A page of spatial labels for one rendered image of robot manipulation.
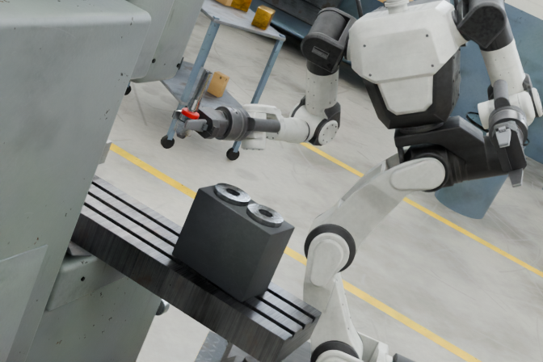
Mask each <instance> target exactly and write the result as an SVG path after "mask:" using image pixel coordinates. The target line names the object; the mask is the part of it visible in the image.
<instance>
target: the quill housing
mask: <svg viewBox="0 0 543 362"><path fill-rule="evenodd" d="M203 3H204V0H175V1H174V3H173V6H172V8H171V10H170V14H169V16H168V19H167V21H166V25H165V27H164V29H163V32H162V35H161V38H160V40H159V42H158V46H157V48H156V51H155V53H154V57H153V59H152V61H151V64H150V66H149V70H148V72H147V74H146V76H144V77H143V78H136V79H130V80H129V81H130V82H134V83H143V82H155V81H161V80H167V79H170V78H173V77H174V76H175V75H176V73H177V70H178V68H179V67H180V62H181V60H182V58H183V55H184V52H185V49H186V47H187V44H188V41H189V39H190V37H191V34H192V31H193V29H194V26H195V24H196V20H197V19H198V16H199V13H200V10H201V8H202V6H203Z"/></svg>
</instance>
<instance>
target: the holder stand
mask: <svg viewBox="0 0 543 362"><path fill-rule="evenodd" d="M294 229H295V227H294V226H293V225H291V224H289V223H288V222H287V221H285V220H283V217H282V216H281V215H280V214H279V213H278V212H277V211H275V210H274V209H272V208H269V207H267V206H265V205H262V204H258V203H256V202H255V201H253V200H252V199H251V198H250V197H249V195H248V194H247V193H246V192H244V191H243V190H242V189H240V188H238V187H235V186H233V185H231V184H227V183H218V184H216V185H212V186H207V187H201V188H199V189H198V191H197V193H196V196H195V199H194V200H193V203H192V206H191V208H190V210H189V213H188V215H187V218H186V221H185V222H184V224H183V228H182V230H181V232H180V235H179V238H178V240H177V242H176V244H175V248H174V249H173V252H172V255H173V256H174V257H176V258H177V259H179V260H181V261H182V262H184V263H185V264H187V265H188V266H189V267H191V268H192V269H194V270H195V271H197V272H198V273H200V274H201V275H202V276H204V277H205V278H207V279H208V280H210V281H211V282H213V283H214V284H215V285H217V286H218V287H219V288H221V289H223V290H224V291H226V292H227V293H228V294H230V295H231V296H232V297H234V298H236V299H237V300H239V301H240V302H242V301H245V300H248V299H250V298H252V297H255V296H258V295H259V294H262V293H265V292H266V291H267V288H268V286H269V284H270V283H271V280H272V277H273V276H274V273H275V271H276V269H277V267H278V264H279V262H280V260H281V257H282V255H283V253H284V251H285V248H286V246H287V245H288V241H289V239H290V238H291V236H292V234H293V231H294Z"/></svg>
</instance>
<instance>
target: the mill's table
mask: <svg viewBox="0 0 543 362"><path fill-rule="evenodd" d="M181 230H182V227H181V226H179V225H177V224H175V223H174V222H173V221H171V220H169V219H167V218H166V217H164V216H163V215H161V214H160V213H157V212H156V211H154V210H153V209H151V208H149V207H148V206H146V205H144V204H143V203H142V202H140V201H138V200H136V199H134V198H133V197H131V196H130V195H128V194H126V193H125V192H123V191H121V190H120V189H119V188H117V187H115V186H113V185H111V184H110V183H108V182H107V181H105V180H103V179H101V178H100V177H99V176H97V175H95V176H94V178H93V180H92V183H91V185H90V189H89V191H88V193H87V196H86V199H85V202H84V205H83V206H82V211H81V212H80V215H79V218H78V221H77V224H76V226H75V228H74V232H73V234H72V237H71V239H70V241H72V242H74V243H76V244H77V245H79V246H80V247H81V248H83V249H84V250H87V251H88V252H90V253H91V254H92V255H94V256H96V257H97V258H99V259H101V260H102V261H104V262H105V263H107V264H108V265H110V266H111V267H113V268H115V269H116V270H117V271H119V272H121V273H122V274H124V275H126V276H127V277H128V278H130V279H131V280H133V281H135V282H137V283H138V284H139V285H141V286H142V287H144V288H146V289H148V290H149V291H151V292H152V293H154V294H155V295H157V296H158V297H160V298H162V299H163V300H164V301H166V302H168V303H169V304H171V305H173V306H174V307H175V308H177V309H179V310H180V311H182V312H183V313H185V314H186V315H188V316H189V317H191V318H193V319H195V320H196V321H197V322H199V323H200V324H202V325H204V326H206V327H207V328H209V329H210V330H211V331H213V332H215V333H216V334H218V335H220V336H221V337H222V338H224V339H226V340H227V341H229V342H230V343H232V344H233V345H235V346H236V347H238V348H240V349H241V350H243V351H244V352H246V353H247V354H249V355H250V356H253V357H254V358H255V359H257V360H258V361H260V362H281V361H282V360H283V359H285V358H286V357H287V356H289V355H290V354H291V353H292V352H294V351H295V350H297V349H298V348H299V347H300V346H301V345H302V344H303V343H305V342H306V341H308V340H309V339H310V337H311V335H312V334H313V332H314V328H315V326H316V325H317V323H318V320H319V318H320V317H321V314H322V312H321V311H319V310H318V309H315V308H314V307H313V306H311V305H309V304H307V303H306V302H304V301H303V300H301V299H299V298H298V297H296V296H294V295H292V294H291V293H289V292H288V291H286V290H284V289H283V288H281V287H280V286H278V285H276V284H274V283H273V282H271V283H270V284H269V286H268V288H267V291H266V292H265V293H262V294H259V295H258V296H255V297H252V298H250V299H248V300H245V301H242V302H240V301H239V300H237V299H236V298H234V297H232V296H231V295H230V294H228V293H227V292H226V291H224V290H223V289H221V288H219V287H218V286H217V285H215V284H214V283H213V282H211V281H210V280H208V279H207V278H205V277H204V276H202V275H201V274H200V273H198V272H197V271H195V270H194V269H192V268H191V267H189V266H188V265H187V264H185V263H184V262H182V261H181V260H179V259H177V258H176V257H174V256H173V255H172V252H173V249H174V248H175V244H176V242H177V240H178V238H179V235H180V232H181Z"/></svg>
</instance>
